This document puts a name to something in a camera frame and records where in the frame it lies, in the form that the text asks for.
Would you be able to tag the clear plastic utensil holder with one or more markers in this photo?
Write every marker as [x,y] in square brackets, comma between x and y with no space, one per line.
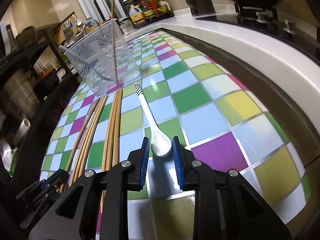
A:
[102,58]

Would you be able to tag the chrome kitchen faucet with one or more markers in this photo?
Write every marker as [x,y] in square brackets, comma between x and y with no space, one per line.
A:
[89,25]

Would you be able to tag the wooden chopstick seven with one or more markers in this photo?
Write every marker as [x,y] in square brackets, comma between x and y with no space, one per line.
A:
[115,159]

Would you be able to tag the wooden chopstick three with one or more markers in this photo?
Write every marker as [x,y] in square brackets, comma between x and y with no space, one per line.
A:
[90,139]

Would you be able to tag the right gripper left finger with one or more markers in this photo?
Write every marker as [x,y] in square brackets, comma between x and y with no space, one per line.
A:
[139,161]

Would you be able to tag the wooden chopstick five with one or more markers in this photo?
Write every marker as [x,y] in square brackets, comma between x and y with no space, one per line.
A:
[107,139]

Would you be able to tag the black gas stove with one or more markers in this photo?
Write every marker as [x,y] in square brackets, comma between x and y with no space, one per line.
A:
[288,29]

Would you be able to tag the wooden chopstick six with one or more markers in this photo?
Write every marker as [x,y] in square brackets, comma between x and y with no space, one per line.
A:
[111,134]

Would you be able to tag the yellow oil bottle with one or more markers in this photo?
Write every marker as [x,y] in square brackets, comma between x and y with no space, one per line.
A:
[136,15]

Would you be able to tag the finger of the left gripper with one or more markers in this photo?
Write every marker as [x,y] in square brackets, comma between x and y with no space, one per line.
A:
[57,179]

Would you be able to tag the black spice rack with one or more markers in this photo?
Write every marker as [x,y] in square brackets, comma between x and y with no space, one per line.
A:
[153,10]

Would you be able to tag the white ceramic spoon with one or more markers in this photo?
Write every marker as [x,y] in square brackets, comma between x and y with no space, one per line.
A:
[161,145]

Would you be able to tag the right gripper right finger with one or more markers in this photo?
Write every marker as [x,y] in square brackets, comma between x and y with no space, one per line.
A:
[182,159]

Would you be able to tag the white paper roll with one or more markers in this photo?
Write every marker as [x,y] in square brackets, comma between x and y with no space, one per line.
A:
[21,132]

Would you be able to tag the black storage shelf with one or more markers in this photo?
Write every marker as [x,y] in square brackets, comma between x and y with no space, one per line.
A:
[53,93]

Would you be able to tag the large steel pot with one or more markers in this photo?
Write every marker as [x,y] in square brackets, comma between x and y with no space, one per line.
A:
[18,98]

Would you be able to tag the wooden chopstick one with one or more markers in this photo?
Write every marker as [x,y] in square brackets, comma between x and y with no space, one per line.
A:
[84,133]

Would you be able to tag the wooden chopstick two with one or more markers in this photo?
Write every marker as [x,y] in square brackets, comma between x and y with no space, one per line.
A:
[86,137]

